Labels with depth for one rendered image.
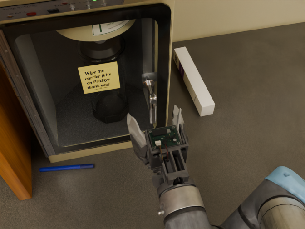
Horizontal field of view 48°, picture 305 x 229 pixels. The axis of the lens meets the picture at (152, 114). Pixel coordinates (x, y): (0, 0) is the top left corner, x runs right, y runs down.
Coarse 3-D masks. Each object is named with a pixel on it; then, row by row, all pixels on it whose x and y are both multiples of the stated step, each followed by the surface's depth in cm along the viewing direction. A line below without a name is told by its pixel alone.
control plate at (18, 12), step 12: (60, 0) 45; (72, 0) 46; (84, 0) 47; (96, 0) 49; (108, 0) 50; (120, 0) 51; (0, 12) 46; (12, 12) 47; (24, 12) 49; (36, 12) 50; (48, 12) 51; (60, 12) 53
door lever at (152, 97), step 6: (144, 84) 73; (150, 84) 72; (150, 90) 71; (150, 96) 70; (156, 96) 70; (150, 102) 71; (156, 102) 71; (150, 108) 72; (156, 108) 73; (150, 114) 74; (156, 114) 74; (150, 120) 76; (156, 120) 76
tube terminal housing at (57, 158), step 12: (156, 0) 59; (168, 0) 60; (72, 12) 57; (84, 12) 58; (0, 24) 56; (168, 84) 77; (168, 96) 80; (120, 144) 92; (60, 156) 89; (72, 156) 91
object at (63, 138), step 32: (32, 32) 57; (64, 32) 58; (96, 32) 60; (128, 32) 61; (160, 32) 63; (32, 64) 62; (64, 64) 64; (96, 64) 66; (128, 64) 68; (160, 64) 70; (32, 96) 69; (64, 96) 71; (96, 96) 73; (128, 96) 75; (160, 96) 78; (64, 128) 79; (96, 128) 82
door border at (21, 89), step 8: (120, 8) 58; (0, 32) 56; (0, 40) 57; (0, 48) 58; (8, 48) 58; (8, 56) 60; (8, 64) 61; (16, 64) 61; (8, 72) 62; (16, 72) 63; (16, 80) 64; (16, 88) 66; (24, 88) 66; (24, 96) 68; (24, 104) 70; (32, 104) 70; (32, 112) 72; (32, 120) 74; (40, 120) 75; (40, 128) 77; (40, 136) 79; (48, 144) 82; (48, 152) 85
